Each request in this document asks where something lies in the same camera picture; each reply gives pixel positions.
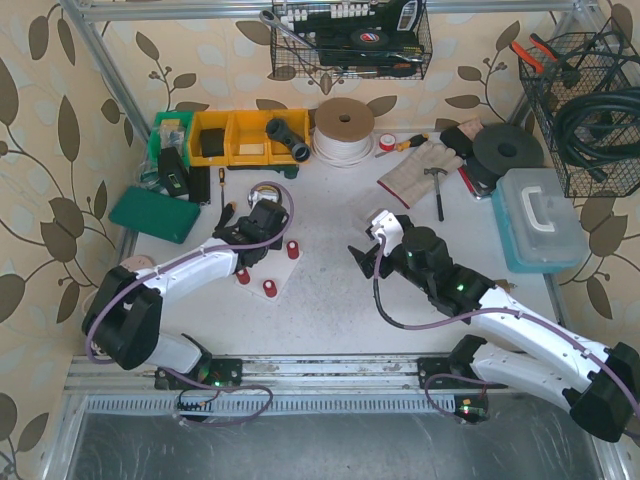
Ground large black orange screwdriver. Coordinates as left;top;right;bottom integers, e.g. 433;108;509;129
214;202;236;232

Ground short red spring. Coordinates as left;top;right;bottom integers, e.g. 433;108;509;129
262;280;278;298
287;240;300;260

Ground white peg base plate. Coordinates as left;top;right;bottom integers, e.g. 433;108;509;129
235;241;303;302

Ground large red spring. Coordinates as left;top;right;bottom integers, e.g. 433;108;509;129
236;269;251;285

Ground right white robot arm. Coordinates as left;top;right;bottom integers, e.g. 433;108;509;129
348;227;639;443

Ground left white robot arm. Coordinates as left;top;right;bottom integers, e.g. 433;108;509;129
82;199;290;374

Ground clear plastic spring tray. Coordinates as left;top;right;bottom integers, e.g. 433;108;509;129
352;210;376;233

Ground brown tape roll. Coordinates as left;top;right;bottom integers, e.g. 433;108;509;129
247;184;283;208

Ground green clamp tool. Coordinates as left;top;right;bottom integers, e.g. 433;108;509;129
227;165;299;180

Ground small yellow black screwdriver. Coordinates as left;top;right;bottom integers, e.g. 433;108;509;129
218;167;226;208

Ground yellow storage bin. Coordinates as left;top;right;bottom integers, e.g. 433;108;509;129
225;110;271;167
265;109;311;165
188;111;232;167

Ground white work glove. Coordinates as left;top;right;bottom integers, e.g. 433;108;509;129
377;141;463;209

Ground grey pipe fitting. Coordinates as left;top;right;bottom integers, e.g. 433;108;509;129
265;118;311;163

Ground black box in bin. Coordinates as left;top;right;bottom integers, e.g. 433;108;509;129
199;128;225;157

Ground green plastic case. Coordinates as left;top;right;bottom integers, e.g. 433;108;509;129
108;186;200;244

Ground small claw hammer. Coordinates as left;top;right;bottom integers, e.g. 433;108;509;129
424;167;448;222

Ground black battery charger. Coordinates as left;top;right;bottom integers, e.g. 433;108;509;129
157;147;189;197

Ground red white tape roll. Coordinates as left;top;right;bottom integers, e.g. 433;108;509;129
379;133;396;152

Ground yellow black bit driver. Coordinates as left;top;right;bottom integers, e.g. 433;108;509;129
375;133;429;158

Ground pink round power socket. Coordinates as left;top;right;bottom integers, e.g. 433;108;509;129
120;255;155;272

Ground green storage bin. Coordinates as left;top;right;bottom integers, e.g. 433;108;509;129
148;112;194;166

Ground teal clear toolbox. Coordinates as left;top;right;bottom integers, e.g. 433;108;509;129
491;168;588;274

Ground black disc spool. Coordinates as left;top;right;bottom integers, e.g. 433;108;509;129
472;124;544;186

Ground chrome wrench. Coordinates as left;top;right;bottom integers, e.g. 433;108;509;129
259;10;316;51

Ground black electrical tape roll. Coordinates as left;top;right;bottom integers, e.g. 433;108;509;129
349;28;389;51

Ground white cable spool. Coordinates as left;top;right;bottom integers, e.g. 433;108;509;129
312;97;375;169

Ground aluminium rail base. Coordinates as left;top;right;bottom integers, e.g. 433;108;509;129
64;352;566;417

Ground back wire basket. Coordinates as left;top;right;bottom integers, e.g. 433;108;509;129
259;1;432;84

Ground wire basket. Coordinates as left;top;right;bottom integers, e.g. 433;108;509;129
259;1;432;84
518;30;639;198

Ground right wire basket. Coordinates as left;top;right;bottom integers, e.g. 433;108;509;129
518;30;639;198

